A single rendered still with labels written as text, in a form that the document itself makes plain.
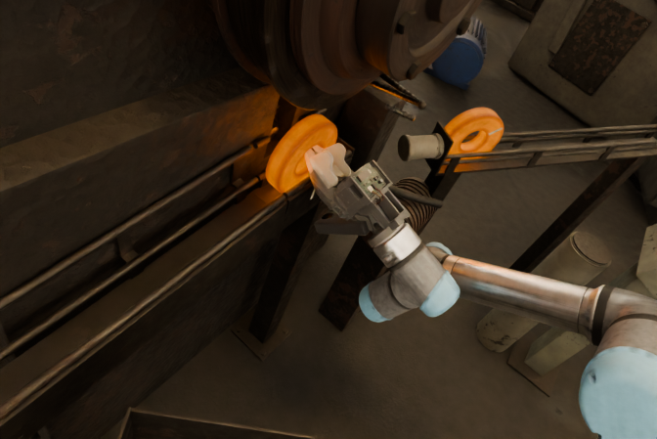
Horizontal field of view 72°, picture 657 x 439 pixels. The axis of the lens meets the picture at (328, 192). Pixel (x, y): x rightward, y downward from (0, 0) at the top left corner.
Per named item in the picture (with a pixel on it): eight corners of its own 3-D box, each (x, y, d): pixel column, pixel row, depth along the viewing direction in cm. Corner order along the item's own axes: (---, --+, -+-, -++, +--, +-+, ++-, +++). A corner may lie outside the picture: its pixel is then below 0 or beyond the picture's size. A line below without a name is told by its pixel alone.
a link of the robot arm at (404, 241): (401, 250, 82) (377, 275, 77) (385, 230, 83) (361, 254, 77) (428, 234, 77) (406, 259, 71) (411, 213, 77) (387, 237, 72)
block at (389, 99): (318, 164, 107) (349, 78, 91) (337, 152, 113) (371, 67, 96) (352, 191, 104) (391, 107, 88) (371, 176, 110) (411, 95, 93)
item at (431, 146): (394, 149, 107) (402, 129, 103) (427, 147, 110) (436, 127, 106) (404, 166, 104) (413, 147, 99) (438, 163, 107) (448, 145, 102)
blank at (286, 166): (259, 152, 71) (274, 164, 70) (327, 96, 77) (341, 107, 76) (268, 197, 85) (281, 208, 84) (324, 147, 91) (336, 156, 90)
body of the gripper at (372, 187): (372, 155, 77) (416, 210, 76) (344, 180, 83) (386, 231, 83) (346, 174, 72) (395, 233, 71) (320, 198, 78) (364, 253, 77)
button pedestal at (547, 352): (503, 368, 150) (644, 260, 108) (525, 323, 166) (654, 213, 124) (547, 403, 146) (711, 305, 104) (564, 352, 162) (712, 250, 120)
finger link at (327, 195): (325, 161, 79) (357, 200, 79) (320, 167, 80) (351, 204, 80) (308, 173, 76) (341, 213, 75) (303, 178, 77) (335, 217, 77)
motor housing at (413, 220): (308, 314, 143) (365, 200, 107) (347, 275, 158) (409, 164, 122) (339, 342, 140) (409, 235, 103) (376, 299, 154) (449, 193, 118)
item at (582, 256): (470, 335, 155) (567, 244, 120) (482, 314, 163) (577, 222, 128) (500, 360, 152) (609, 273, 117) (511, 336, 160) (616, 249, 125)
